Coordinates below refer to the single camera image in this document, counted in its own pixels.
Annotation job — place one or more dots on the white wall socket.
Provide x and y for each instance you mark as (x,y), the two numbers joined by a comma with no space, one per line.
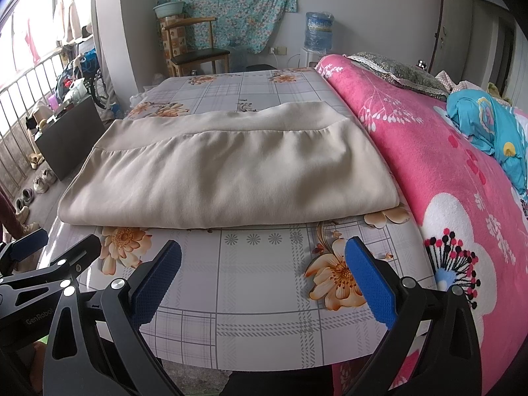
(279,50)

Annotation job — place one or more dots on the hanging beige garment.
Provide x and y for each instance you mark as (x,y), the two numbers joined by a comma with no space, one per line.
(74,20)

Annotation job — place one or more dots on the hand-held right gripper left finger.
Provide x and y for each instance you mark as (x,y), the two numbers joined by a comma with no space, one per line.
(159,284)

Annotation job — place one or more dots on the cream zip jacket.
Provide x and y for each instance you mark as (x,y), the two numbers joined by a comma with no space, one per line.
(227,173)

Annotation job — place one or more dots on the pink floral blanket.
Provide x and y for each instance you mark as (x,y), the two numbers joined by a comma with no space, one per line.
(433,165)

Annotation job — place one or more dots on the cyan printed cloth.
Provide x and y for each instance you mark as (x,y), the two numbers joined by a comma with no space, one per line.
(478,119)

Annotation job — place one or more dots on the blue water bottle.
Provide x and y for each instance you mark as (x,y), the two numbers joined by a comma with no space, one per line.
(319,31)

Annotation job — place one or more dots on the wooden chair with dark seat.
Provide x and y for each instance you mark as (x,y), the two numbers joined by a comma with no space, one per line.
(200,55)

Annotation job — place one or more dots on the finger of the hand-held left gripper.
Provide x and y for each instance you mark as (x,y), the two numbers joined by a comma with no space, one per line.
(74,258)
(31,243)

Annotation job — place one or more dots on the patterned box stack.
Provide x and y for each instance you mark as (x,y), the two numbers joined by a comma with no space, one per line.
(178,37)

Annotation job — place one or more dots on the pile of bags and clothes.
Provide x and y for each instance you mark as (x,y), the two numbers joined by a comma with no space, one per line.
(78,74)

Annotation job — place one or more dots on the green plastic basin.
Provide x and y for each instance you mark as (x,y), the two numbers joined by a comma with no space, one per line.
(169,9)

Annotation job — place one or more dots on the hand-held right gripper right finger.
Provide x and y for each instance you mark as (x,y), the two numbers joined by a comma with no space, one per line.
(371,284)

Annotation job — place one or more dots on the metal balcony railing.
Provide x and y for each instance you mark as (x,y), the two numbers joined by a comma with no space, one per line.
(31,71)

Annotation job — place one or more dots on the white water dispenser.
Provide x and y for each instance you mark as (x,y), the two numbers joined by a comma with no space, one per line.
(307,57)

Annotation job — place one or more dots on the yellow-green cloth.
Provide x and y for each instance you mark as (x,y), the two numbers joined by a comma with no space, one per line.
(497,90)

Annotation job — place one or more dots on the dark low cabinet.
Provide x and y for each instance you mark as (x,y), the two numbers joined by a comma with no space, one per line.
(70,140)

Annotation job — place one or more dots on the pink checked cloth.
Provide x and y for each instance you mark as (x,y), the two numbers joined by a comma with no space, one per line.
(458,83)

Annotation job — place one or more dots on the white door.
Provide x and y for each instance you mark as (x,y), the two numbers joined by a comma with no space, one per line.
(453,29)

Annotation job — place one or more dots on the row of shoes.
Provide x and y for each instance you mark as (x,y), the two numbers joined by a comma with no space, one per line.
(41,181)

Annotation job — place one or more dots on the grey patterned pillow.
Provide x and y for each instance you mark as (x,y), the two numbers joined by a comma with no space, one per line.
(396,72)

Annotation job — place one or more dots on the teal floral wall cloth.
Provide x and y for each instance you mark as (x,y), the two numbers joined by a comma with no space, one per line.
(231,4)

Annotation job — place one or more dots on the hanging red garment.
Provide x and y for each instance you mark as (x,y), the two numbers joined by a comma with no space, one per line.
(33,41)

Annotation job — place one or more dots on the bed with floral checked sheet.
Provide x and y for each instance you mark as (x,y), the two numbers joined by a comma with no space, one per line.
(255,288)

